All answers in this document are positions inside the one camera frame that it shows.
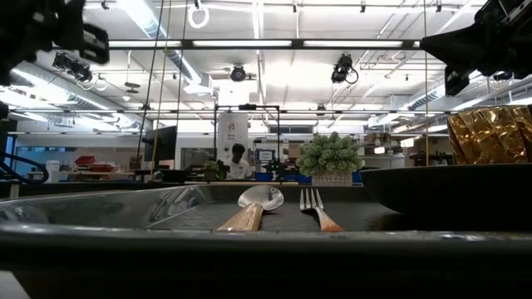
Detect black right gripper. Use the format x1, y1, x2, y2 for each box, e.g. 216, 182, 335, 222
419, 0, 532, 97

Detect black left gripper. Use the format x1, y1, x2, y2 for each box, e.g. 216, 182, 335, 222
0, 0, 111, 87

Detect gold foil bag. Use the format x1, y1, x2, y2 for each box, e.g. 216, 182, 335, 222
446, 104, 532, 165

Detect black bowl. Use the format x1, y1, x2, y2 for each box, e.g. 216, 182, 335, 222
358, 162, 532, 218

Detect wooden handled metal fork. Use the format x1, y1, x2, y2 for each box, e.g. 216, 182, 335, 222
298, 187, 346, 233

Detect wooden handled metal spoon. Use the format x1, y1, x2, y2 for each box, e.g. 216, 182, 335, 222
215, 184, 286, 233

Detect metal tray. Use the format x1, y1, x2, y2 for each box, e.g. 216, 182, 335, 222
0, 182, 532, 299

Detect workshop shelving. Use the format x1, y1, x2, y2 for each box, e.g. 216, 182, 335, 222
364, 131, 451, 168

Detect black computer monitor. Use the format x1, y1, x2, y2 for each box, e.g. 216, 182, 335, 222
142, 125, 179, 164

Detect white plastic container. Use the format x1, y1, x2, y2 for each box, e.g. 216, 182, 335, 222
44, 159, 62, 184

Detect round black ceiling speaker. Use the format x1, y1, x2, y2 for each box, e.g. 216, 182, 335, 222
229, 64, 248, 83

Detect white cylindrical tank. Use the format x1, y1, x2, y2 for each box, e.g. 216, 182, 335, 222
216, 112, 250, 181

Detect small green potted plant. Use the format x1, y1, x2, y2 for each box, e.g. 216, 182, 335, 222
202, 159, 229, 182

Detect person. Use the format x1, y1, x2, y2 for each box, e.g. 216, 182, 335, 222
223, 142, 254, 181

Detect blue framed sign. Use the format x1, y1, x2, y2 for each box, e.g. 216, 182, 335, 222
254, 148, 277, 164

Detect black device green lights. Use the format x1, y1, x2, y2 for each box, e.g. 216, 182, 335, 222
267, 159, 284, 182

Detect black ceiling camera cluster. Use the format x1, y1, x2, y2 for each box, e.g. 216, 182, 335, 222
51, 51, 94, 83

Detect silver ceiling air duct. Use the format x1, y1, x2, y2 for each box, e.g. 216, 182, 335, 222
406, 70, 532, 112

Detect large silver air duct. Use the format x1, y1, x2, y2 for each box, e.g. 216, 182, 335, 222
0, 51, 114, 111

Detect black hanging cord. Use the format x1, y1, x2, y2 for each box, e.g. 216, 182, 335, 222
135, 0, 166, 168

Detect thin black horizontal rail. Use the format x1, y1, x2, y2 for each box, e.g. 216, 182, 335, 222
0, 108, 455, 115

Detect white looped cable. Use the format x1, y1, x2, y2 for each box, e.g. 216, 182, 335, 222
187, 2, 210, 31

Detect black hanging camera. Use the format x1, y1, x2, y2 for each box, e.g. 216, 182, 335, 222
330, 53, 360, 86

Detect black looped cable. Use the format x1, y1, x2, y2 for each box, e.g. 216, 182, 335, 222
0, 151, 51, 185

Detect black overhead frame beam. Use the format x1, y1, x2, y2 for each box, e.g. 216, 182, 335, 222
106, 38, 423, 51

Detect black tubular stand frame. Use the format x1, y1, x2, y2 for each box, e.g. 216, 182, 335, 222
213, 103, 282, 184

